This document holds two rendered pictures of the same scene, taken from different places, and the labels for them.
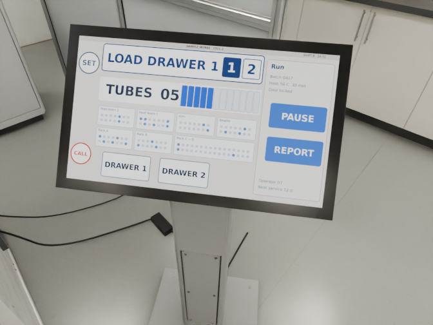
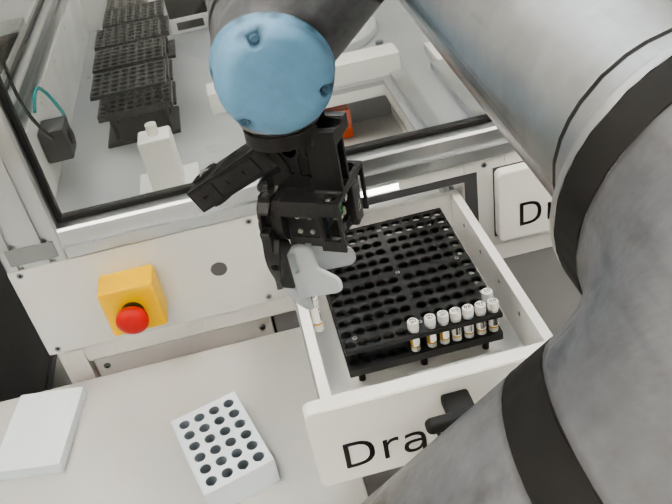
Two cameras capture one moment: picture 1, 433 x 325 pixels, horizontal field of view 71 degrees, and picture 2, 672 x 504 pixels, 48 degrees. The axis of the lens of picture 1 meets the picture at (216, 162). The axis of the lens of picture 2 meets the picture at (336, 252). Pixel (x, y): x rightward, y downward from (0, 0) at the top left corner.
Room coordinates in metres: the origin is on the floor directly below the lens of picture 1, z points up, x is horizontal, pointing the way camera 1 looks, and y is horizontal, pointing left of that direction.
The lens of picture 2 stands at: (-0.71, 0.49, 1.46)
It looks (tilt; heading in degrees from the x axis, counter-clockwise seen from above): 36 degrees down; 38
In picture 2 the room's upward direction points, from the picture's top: 11 degrees counter-clockwise
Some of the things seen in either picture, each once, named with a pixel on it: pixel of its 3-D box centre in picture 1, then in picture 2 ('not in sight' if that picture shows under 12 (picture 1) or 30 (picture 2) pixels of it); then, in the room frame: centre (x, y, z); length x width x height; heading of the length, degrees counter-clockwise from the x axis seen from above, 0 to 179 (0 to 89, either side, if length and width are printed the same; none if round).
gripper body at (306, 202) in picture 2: not in sight; (304, 178); (-0.26, 0.86, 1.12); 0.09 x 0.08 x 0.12; 103
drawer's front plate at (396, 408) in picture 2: not in sight; (452, 410); (-0.26, 0.73, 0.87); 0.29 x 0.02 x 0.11; 133
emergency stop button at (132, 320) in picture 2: not in sight; (132, 317); (-0.29, 1.16, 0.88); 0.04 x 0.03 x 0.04; 133
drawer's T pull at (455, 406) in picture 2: not in sight; (459, 408); (-0.28, 0.71, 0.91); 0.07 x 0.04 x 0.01; 133
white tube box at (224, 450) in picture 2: not in sight; (224, 450); (-0.35, 0.99, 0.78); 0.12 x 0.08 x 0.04; 59
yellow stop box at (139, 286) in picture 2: not in sight; (133, 301); (-0.27, 1.18, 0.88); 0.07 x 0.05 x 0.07; 133
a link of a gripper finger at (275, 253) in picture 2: not in sight; (282, 244); (-0.29, 0.88, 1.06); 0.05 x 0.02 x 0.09; 13
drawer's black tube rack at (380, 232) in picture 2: not in sight; (400, 292); (-0.12, 0.87, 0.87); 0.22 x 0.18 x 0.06; 43
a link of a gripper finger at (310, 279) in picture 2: not in sight; (314, 281); (-0.28, 0.86, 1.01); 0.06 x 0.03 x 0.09; 103
